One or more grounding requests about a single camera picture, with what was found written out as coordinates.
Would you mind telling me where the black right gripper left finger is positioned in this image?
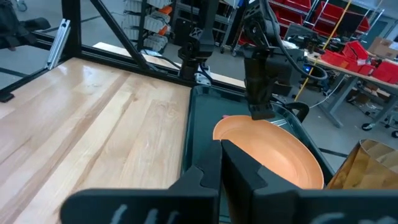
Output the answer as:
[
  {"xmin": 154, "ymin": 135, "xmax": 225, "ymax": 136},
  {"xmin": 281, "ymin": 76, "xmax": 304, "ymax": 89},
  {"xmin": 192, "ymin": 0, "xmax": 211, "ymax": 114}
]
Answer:
[{"xmin": 60, "ymin": 139, "xmax": 223, "ymax": 224}]

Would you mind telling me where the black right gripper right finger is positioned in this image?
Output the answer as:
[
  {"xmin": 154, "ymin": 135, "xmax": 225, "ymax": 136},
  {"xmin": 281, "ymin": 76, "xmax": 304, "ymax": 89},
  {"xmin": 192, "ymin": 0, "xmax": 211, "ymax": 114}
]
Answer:
[{"xmin": 221, "ymin": 139, "xmax": 398, "ymax": 224}]

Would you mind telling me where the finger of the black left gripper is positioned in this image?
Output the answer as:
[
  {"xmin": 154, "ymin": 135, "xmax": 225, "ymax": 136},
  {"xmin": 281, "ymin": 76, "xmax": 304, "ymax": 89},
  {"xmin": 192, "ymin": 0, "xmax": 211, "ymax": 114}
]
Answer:
[{"xmin": 248, "ymin": 102, "xmax": 277, "ymax": 121}]

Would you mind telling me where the orange plate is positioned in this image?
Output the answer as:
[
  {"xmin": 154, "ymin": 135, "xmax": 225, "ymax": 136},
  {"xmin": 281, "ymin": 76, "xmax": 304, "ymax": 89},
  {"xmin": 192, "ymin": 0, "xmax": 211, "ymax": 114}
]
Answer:
[{"xmin": 212, "ymin": 114, "xmax": 325, "ymax": 190}]

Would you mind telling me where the translucent orange cup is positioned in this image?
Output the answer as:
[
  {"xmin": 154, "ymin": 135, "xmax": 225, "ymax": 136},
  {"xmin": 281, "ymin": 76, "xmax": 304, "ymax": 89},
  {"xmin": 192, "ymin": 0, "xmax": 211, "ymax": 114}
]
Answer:
[{"xmin": 326, "ymin": 138, "xmax": 398, "ymax": 190}]

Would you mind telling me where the dark green plastic tray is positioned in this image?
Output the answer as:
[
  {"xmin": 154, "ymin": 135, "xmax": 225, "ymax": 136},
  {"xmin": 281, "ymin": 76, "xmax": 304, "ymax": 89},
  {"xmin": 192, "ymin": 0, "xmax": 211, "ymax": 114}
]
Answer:
[{"xmin": 181, "ymin": 84, "xmax": 336, "ymax": 224}]

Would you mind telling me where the black machine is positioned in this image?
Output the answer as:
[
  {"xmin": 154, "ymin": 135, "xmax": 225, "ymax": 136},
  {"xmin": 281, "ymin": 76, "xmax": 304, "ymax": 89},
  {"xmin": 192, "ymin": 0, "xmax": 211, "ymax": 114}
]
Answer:
[{"xmin": 284, "ymin": 24, "xmax": 326, "ymax": 54}]

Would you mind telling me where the red plastic bin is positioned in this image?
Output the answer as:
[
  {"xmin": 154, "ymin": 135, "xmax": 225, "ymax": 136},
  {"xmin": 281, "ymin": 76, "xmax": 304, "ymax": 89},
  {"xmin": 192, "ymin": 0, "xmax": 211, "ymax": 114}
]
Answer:
[
  {"xmin": 320, "ymin": 49, "xmax": 349, "ymax": 68},
  {"xmin": 341, "ymin": 40, "xmax": 370, "ymax": 62},
  {"xmin": 371, "ymin": 60, "xmax": 398, "ymax": 85}
]

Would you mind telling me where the grey metal workbench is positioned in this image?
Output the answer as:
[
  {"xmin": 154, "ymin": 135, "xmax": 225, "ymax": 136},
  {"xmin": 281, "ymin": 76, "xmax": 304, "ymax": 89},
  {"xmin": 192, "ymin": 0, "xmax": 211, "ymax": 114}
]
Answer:
[{"xmin": 305, "ymin": 51, "xmax": 398, "ymax": 139}]

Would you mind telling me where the shelf of grey parts bins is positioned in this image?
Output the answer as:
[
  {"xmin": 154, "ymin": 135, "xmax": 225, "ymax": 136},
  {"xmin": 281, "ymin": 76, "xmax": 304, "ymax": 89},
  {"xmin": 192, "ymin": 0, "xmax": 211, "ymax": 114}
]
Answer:
[{"xmin": 122, "ymin": 0, "xmax": 174, "ymax": 53}]

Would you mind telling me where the cardboard box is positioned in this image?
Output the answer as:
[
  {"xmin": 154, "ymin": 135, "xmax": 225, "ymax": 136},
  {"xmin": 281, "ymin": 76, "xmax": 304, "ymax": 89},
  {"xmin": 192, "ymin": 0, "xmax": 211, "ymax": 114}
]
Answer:
[{"xmin": 368, "ymin": 37, "xmax": 398, "ymax": 60}]

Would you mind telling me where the silver aluminium extrusion bar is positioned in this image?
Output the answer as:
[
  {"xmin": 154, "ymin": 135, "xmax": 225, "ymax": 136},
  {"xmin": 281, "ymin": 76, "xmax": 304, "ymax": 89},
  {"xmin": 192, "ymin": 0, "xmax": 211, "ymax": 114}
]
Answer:
[{"xmin": 45, "ymin": 18, "xmax": 72, "ymax": 70}]

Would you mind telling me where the black office chair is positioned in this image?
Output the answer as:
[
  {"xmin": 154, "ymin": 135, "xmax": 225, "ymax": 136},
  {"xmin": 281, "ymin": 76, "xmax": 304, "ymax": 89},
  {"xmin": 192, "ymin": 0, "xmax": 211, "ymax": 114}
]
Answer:
[{"xmin": 0, "ymin": 0, "xmax": 52, "ymax": 52}]

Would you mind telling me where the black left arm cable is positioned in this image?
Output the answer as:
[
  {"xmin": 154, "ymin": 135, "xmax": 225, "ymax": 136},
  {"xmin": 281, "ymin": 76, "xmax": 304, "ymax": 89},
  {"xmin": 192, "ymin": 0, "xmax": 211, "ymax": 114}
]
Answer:
[{"xmin": 263, "ymin": 0, "xmax": 329, "ymax": 82}]

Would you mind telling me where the white cable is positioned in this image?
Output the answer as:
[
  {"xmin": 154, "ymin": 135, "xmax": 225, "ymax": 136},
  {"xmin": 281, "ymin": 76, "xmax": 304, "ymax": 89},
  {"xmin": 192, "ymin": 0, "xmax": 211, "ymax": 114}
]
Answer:
[{"xmin": 309, "ymin": 76, "xmax": 346, "ymax": 110}]

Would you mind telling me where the yellow extension cable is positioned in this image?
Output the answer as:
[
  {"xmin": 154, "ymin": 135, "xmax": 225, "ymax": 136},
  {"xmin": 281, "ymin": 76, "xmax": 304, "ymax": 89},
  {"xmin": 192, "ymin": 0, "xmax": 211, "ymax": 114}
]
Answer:
[{"xmin": 293, "ymin": 0, "xmax": 354, "ymax": 103}]

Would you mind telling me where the black metal table frame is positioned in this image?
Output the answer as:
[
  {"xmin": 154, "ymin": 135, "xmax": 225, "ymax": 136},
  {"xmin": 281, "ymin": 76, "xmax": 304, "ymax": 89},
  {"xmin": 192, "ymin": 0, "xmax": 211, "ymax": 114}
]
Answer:
[{"xmin": 0, "ymin": 0, "xmax": 247, "ymax": 104}]

